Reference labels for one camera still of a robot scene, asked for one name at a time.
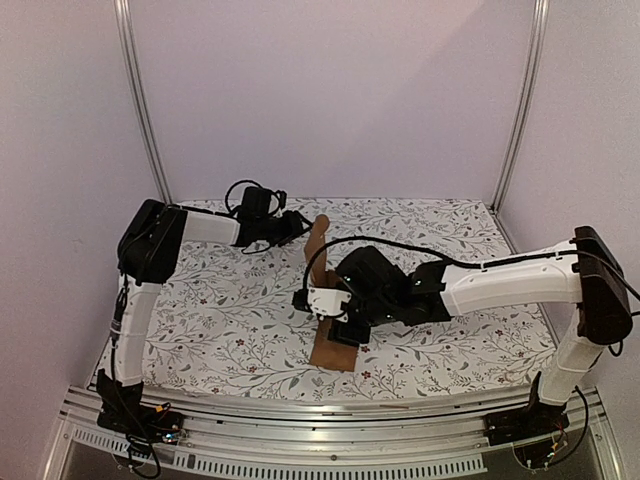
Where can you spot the floral patterned table mat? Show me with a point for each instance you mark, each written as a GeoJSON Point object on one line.
{"type": "Point", "coordinates": [224, 323]}

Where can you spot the aluminium corner post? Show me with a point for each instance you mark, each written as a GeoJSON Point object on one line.
{"type": "Point", "coordinates": [525, 100]}
{"type": "Point", "coordinates": [134, 75]}

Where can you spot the right aluminium corner post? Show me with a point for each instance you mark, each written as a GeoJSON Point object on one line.
{"type": "Point", "coordinates": [525, 100]}

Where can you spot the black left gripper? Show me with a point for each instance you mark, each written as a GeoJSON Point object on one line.
{"type": "Point", "coordinates": [294, 227]}

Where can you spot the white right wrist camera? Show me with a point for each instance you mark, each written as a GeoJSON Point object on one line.
{"type": "Point", "coordinates": [326, 303]}

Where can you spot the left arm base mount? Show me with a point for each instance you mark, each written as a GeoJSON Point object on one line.
{"type": "Point", "coordinates": [123, 412]}

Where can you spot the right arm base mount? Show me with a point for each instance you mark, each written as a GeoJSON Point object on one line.
{"type": "Point", "coordinates": [534, 419]}

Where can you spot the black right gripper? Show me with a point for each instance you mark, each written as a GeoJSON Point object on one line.
{"type": "Point", "coordinates": [347, 326]}

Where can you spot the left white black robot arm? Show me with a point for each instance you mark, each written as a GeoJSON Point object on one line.
{"type": "Point", "coordinates": [148, 253]}

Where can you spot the aluminium front rail frame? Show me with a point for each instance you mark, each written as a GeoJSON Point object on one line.
{"type": "Point", "coordinates": [438, 437]}

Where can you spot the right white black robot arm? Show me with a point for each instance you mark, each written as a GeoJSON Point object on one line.
{"type": "Point", "coordinates": [581, 271]}

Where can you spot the left aluminium corner post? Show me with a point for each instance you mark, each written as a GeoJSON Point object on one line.
{"type": "Point", "coordinates": [134, 75]}

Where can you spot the brown cardboard box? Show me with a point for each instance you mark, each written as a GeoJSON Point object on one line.
{"type": "Point", "coordinates": [325, 354]}

